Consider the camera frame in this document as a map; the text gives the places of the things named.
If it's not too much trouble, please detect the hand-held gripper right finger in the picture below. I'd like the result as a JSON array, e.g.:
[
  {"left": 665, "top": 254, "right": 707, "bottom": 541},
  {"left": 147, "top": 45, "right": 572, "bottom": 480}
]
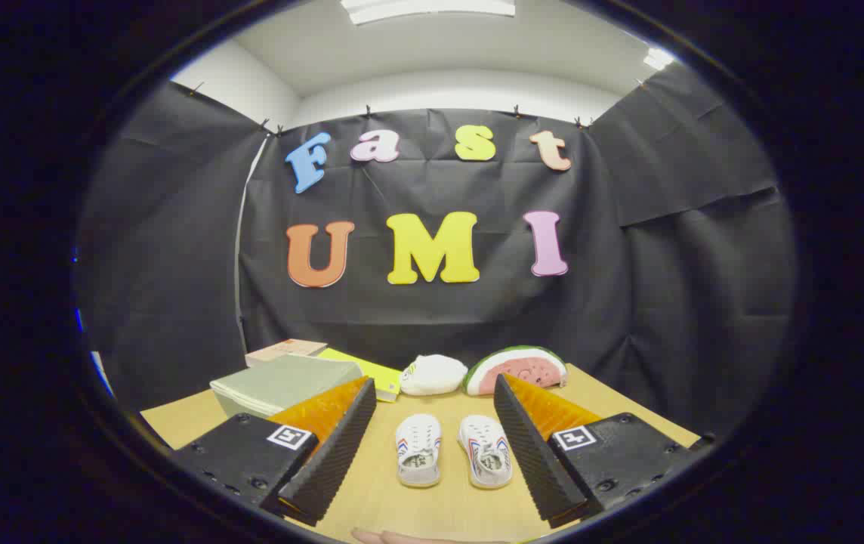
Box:
[{"left": 493, "top": 372, "right": 716, "bottom": 530}]

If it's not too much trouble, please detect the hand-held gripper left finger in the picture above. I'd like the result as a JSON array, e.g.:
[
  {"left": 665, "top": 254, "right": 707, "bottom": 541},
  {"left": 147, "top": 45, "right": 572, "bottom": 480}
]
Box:
[{"left": 171, "top": 376, "right": 378, "bottom": 527}]

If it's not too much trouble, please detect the white striped shoe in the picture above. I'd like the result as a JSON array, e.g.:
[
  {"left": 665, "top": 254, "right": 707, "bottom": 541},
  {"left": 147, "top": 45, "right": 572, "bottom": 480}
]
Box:
[
  {"left": 396, "top": 413, "right": 443, "bottom": 488},
  {"left": 458, "top": 414, "right": 514, "bottom": 490}
]

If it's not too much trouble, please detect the yellow book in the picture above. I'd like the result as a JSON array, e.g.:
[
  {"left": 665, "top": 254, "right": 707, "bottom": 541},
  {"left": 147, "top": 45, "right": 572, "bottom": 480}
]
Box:
[{"left": 316, "top": 347, "right": 403, "bottom": 403}]

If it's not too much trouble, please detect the watermelon slice plush toy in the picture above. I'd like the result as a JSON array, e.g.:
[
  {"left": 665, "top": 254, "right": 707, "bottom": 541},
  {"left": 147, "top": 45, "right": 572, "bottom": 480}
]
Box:
[{"left": 464, "top": 345, "right": 569, "bottom": 397}]

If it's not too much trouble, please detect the beige book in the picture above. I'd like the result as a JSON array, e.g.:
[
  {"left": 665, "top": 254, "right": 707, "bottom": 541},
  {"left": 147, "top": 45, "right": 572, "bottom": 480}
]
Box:
[{"left": 245, "top": 338, "right": 329, "bottom": 368}]

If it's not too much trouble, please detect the white plush toy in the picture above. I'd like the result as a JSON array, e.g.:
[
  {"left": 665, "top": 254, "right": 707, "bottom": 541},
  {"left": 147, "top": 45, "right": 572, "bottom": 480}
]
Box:
[{"left": 400, "top": 354, "right": 469, "bottom": 397}]

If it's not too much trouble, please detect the long ceiling light panel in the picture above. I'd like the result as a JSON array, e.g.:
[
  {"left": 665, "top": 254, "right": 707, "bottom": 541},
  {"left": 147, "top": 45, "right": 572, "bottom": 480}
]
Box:
[{"left": 340, "top": 0, "right": 517, "bottom": 26}]

